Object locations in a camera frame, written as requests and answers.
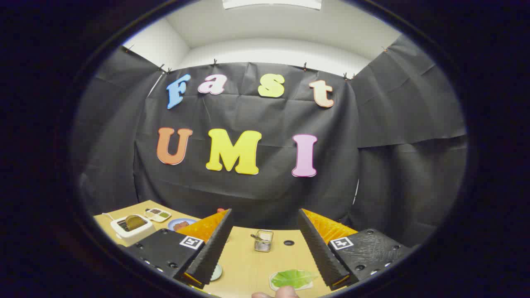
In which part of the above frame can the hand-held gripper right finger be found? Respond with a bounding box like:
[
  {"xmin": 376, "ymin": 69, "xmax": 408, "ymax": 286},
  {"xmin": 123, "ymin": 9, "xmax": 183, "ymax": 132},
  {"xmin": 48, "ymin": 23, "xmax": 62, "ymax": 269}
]
[{"xmin": 297, "ymin": 208, "xmax": 414, "ymax": 291}]

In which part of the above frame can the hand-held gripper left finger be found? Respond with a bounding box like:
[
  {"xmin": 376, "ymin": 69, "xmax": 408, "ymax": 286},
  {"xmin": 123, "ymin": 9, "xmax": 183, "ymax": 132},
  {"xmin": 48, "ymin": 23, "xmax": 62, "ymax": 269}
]
[{"xmin": 118, "ymin": 208, "xmax": 233, "ymax": 289}]

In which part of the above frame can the green lettuce leaf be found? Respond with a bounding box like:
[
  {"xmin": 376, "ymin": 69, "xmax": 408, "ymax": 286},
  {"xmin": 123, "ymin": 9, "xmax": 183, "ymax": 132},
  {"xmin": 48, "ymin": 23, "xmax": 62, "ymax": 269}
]
[{"xmin": 271, "ymin": 269, "xmax": 318, "ymax": 289}]

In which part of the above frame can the toasted bread slice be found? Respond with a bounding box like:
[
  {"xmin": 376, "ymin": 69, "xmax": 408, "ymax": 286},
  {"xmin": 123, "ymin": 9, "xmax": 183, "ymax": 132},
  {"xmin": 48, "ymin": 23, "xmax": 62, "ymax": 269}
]
[{"xmin": 125, "ymin": 215, "xmax": 146, "ymax": 231}]

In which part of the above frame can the blue round plate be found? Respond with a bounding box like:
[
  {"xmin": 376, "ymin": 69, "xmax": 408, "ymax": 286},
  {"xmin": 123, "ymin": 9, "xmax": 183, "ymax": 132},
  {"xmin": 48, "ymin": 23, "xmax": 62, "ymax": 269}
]
[{"xmin": 168, "ymin": 218, "xmax": 198, "ymax": 232}]

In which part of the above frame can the white square plate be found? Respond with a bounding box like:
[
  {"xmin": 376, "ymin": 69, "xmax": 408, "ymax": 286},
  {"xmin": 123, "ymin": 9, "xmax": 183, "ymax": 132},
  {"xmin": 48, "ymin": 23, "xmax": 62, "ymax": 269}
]
[{"xmin": 269, "ymin": 271, "xmax": 314, "ymax": 291}]

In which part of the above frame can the white divided seasoning tray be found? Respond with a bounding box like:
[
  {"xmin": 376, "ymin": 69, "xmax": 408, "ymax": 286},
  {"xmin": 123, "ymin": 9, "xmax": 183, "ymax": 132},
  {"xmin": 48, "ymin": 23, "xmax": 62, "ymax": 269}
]
[{"xmin": 144, "ymin": 208, "xmax": 171, "ymax": 223}]

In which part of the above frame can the white toaster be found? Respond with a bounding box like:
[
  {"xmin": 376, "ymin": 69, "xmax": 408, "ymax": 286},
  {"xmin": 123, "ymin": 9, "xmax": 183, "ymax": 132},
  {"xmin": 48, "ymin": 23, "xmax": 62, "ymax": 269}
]
[{"xmin": 110, "ymin": 214, "xmax": 157, "ymax": 245}]

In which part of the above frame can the black backdrop cloth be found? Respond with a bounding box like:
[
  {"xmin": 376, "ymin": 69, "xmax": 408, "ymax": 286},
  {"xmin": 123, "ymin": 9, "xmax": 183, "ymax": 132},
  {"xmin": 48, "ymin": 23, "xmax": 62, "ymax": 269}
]
[{"xmin": 70, "ymin": 35, "xmax": 468, "ymax": 249}]

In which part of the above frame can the ceiling light panel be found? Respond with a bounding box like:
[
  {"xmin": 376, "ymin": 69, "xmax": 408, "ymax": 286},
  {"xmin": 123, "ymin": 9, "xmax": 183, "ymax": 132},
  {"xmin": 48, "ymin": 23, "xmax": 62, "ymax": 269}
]
[{"xmin": 222, "ymin": 0, "xmax": 322, "ymax": 10}]

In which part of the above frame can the metal wire cutlery holder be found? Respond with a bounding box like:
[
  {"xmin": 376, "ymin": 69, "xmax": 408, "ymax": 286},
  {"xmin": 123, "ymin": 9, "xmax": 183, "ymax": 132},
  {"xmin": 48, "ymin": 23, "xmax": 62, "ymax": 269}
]
[{"xmin": 253, "ymin": 230, "xmax": 274, "ymax": 252}]

